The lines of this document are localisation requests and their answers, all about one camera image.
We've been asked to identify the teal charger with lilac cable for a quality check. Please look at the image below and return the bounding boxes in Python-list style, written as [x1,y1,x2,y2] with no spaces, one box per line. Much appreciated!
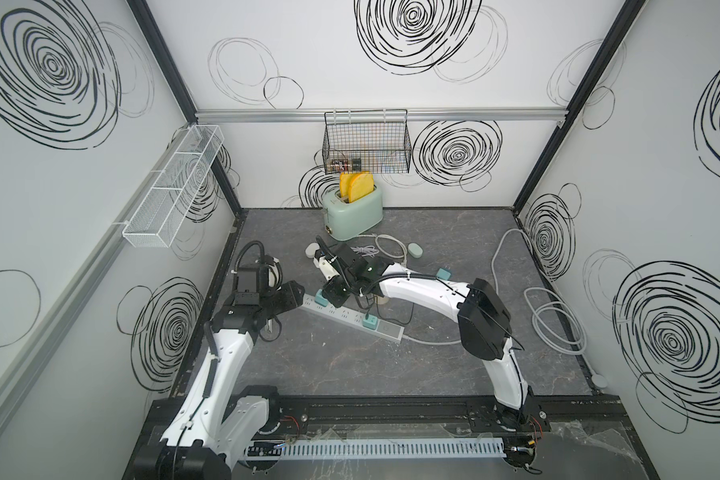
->
[315,289,329,307]

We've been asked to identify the black usb cable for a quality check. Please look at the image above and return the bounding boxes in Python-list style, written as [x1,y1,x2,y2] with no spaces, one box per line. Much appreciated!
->
[362,296,416,328]

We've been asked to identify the teal charger with black cable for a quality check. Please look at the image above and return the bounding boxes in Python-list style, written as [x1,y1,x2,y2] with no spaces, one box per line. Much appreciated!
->
[362,314,379,331]

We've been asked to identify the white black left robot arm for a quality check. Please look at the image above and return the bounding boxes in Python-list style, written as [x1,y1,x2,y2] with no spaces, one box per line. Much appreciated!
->
[130,240,305,479]

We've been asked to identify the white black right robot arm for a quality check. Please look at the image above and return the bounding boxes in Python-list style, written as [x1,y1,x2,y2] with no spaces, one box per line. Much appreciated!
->
[313,255,538,429]

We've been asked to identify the white round speaker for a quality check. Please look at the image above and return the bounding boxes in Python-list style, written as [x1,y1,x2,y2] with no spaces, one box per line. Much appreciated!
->
[305,242,319,260]

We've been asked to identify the white power strip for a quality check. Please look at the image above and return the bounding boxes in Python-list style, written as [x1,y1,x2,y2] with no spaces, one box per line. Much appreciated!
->
[301,294,404,344]

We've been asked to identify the mint green toaster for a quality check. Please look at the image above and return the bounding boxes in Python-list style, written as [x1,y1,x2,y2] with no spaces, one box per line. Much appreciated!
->
[322,186,383,241]

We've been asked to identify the mint green earbud case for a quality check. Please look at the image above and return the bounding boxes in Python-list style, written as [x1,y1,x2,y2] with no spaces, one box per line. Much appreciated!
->
[407,242,423,259]

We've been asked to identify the yellow toast slices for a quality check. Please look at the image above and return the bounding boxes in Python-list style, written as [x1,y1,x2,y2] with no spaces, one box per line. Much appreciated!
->
[339,172,375,203]

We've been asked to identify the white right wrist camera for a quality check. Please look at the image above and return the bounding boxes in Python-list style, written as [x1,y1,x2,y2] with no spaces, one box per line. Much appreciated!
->
[313,236,350,285]

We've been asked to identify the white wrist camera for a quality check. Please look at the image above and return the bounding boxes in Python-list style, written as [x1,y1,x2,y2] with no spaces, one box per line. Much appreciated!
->
[313,236,350,285]
[260,255,283,296]

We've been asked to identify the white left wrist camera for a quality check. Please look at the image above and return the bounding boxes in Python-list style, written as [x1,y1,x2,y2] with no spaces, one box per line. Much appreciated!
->
[260,255,283,296]

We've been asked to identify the white toaster power cord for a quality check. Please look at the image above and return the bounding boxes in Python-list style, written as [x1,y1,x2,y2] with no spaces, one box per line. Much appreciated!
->
[350,233,408,265]

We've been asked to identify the teal charger with white cable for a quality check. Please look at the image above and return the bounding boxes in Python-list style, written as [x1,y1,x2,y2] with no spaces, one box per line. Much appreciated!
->
[436,268,452,281]

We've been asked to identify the black wire wall basket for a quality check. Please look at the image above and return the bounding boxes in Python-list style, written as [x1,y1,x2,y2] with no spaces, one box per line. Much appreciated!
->
[321,109,413,174]

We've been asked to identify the white wire wall shelf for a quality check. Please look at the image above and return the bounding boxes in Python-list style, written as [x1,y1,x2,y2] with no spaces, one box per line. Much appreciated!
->
[122,124,224,248]

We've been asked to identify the white slotted cable duct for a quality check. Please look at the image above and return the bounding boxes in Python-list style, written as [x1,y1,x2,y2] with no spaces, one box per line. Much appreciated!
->
[242,437,508,462]

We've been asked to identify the grey power strip cord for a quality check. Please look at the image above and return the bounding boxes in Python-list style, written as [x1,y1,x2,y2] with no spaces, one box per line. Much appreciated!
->
[400,227,589,356]

